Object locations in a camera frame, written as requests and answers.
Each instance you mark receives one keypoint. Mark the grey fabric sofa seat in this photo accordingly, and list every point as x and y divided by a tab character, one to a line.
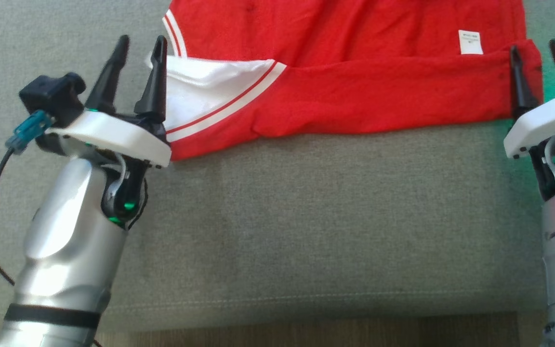
306	217

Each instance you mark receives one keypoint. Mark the red shirt with white sleeves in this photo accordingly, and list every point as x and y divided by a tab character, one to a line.
354	96

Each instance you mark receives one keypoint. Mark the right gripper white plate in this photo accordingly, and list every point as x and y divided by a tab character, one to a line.
537	123

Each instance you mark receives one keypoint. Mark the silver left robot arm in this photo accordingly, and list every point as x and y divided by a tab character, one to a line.
70	241

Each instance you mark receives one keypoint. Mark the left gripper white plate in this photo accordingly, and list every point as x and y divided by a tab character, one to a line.
113	135

